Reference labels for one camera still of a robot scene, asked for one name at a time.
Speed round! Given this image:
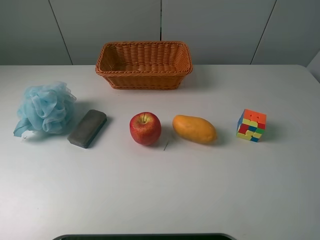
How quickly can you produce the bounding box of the orange wicker basket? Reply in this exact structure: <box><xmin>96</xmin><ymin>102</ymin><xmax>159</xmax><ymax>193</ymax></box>
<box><xmin>95</xmin><ymin>41</ymin><xmax>193</xmax><ymax>90</ymax></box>

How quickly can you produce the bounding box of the light blue bath loofah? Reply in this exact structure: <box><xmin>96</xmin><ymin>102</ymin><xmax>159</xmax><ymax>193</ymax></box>
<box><xmin>13</xmin><ymin>82</ymin><xmax>77</xmax><ymax>137</ymax></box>

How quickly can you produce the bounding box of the red apple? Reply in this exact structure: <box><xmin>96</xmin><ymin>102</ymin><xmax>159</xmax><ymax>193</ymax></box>
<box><xmin>129</xmin><ymin>112</ymin><xmax>162</xmax><ymax>146</ymax></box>

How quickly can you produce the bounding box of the colourful puzzle cube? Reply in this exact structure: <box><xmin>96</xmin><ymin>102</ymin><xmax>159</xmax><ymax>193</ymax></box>
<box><xmin>236</xmin><ymin>109</ymin><xmax>267</xmax><ymax>143</ymax></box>

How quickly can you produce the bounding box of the yellow orange mango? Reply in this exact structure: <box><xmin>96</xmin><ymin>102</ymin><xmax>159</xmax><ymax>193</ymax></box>
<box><xmin>172</xmin><ymin>115</ymin><xmax>218</xmax><ymax>144</ymax></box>

